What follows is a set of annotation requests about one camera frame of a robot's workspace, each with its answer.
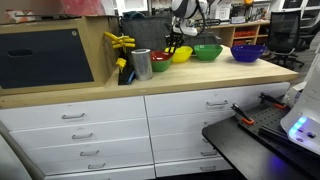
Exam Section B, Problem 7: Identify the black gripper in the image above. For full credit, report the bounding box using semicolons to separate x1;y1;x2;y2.
165;30;185;54

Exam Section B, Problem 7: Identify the red plastic bowl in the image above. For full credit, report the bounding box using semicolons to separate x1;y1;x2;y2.
149;50;174;64

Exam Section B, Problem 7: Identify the green plastic bowl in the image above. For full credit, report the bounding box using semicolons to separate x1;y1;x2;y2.
150;54;174;73
193;44;224;62

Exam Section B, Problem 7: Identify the yellow plastic bowl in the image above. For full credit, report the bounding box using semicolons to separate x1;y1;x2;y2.
164;45;194;64

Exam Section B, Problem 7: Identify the blue plastic bowl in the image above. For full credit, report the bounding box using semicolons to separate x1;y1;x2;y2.
230;44;268;63

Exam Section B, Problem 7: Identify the grey plastic bin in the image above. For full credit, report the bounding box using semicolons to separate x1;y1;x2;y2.
184;32;222;48

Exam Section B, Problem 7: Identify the dark grey fabric bin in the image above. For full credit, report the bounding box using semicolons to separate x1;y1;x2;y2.
119;14;174;54

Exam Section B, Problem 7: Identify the silver metal cylinder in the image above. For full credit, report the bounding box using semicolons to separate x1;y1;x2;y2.
130;48;154;82

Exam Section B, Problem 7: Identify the black tool holder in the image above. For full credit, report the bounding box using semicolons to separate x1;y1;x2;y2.
117;64;136;86

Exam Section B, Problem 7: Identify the wooden shelf unit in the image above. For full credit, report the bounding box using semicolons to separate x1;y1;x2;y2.
173;19;271;48

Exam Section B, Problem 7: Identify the white framed board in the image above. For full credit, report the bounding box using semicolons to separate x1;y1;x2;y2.
114;0;149;17

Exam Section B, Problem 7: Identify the white cardboard box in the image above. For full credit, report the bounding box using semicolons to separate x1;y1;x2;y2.
209;0;233;21

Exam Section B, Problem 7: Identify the white drawer cabinet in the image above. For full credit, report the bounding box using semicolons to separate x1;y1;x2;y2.
0;81;291;180

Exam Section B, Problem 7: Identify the black office chair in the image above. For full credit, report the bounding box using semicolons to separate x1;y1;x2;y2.
266;9;306;71
298;19;320;53

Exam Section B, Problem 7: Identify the black perforated board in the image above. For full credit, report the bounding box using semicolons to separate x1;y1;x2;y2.
238;101;320;151

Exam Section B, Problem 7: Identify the black robot table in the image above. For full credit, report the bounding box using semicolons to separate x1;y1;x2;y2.
201;114;320;180

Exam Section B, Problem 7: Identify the wooden box with dark panel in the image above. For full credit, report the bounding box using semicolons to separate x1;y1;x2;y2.
0;14;121;98

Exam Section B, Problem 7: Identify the orange white patterned box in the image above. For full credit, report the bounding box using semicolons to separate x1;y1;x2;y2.
4;9;36;24

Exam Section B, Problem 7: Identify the grey curved object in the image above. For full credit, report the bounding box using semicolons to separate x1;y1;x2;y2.
0;119;46;180

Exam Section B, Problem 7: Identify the yellow T-handle hex key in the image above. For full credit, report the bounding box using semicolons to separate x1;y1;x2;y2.
115;57;128;73
111;41;137;50
103;31;136;44

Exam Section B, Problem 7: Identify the silver drawer handle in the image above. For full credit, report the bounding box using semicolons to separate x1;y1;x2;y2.
205;99;229;108
87;162;107;170
61;112;86;121
71;132;94;141
200;150;218;157
79;149;101;158
199;165;217;172

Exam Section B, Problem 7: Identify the black clamp with orange handle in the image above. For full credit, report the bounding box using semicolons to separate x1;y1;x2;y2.
230;102;256;127
258;92;288;111

